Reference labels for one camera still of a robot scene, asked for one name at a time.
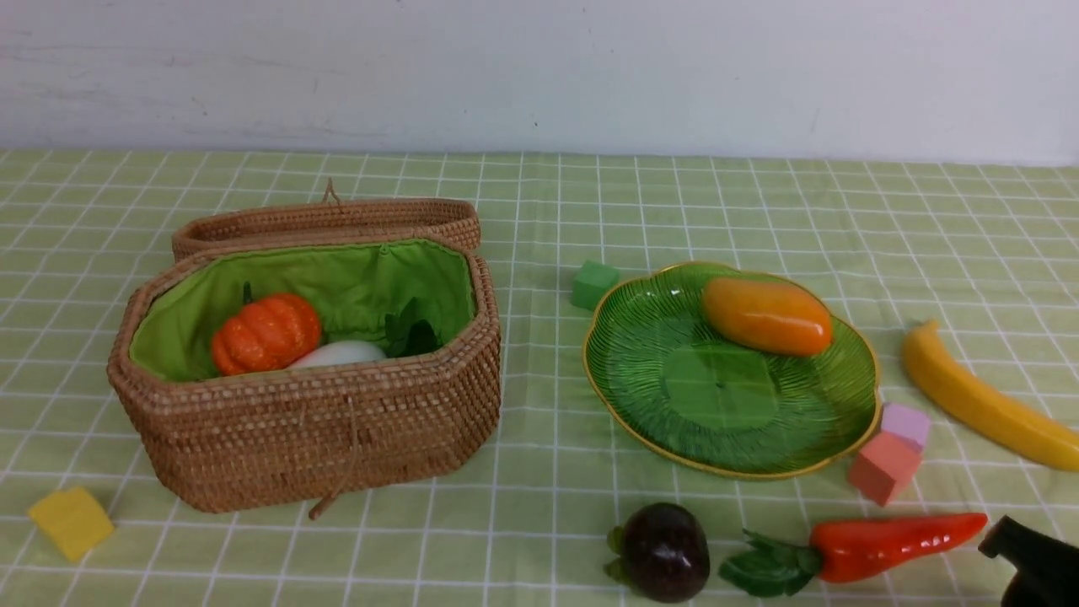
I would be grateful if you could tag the yellow toy banana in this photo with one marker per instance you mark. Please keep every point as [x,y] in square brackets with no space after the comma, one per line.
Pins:
[1005,421]

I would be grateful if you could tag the dark purple toy mangosteen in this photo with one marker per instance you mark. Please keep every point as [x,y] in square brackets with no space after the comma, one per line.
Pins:
[661,553]

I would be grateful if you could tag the green checkered tablecloth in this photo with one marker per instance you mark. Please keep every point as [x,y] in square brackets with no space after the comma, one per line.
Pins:
[988,251]

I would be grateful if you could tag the salmon foam cube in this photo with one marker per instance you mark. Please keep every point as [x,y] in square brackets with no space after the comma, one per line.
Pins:
[884,467]

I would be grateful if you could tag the orange toy pumpkin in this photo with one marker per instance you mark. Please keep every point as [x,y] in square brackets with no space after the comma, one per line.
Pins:
[269,333]

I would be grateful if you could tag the pink foam cube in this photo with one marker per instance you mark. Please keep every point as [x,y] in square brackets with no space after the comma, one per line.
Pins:
[906,423]

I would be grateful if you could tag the orange toy mango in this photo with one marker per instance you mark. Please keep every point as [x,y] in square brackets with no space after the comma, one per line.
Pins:
[774,317]

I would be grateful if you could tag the green foam cube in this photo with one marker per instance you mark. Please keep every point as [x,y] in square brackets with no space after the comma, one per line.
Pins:
[591,283]

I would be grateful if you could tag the white toy radish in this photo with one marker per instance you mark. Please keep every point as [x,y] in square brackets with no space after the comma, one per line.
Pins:
[405,334]

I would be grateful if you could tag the woven rattan basket lid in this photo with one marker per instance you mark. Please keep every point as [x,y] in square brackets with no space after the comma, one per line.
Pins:
[281,225]

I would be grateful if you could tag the green glass leaf plate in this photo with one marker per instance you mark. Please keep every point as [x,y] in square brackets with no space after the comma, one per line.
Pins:
[692,396]

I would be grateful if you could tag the red toy carrot with leaves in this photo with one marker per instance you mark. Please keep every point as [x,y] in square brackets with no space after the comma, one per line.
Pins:
[845,551]

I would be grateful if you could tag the yellow foam cube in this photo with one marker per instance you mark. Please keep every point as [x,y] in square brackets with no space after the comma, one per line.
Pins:
[73,520]

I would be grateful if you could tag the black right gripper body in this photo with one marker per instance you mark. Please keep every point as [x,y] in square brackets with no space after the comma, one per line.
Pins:
[1046,569]

